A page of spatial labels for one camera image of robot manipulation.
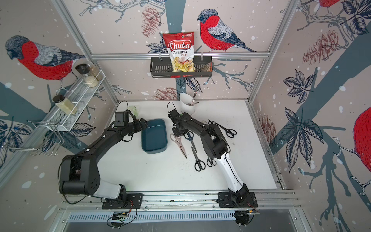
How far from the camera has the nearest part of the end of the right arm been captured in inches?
28.1

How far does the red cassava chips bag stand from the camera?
2.66ft

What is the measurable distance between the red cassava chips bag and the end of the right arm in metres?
0.28
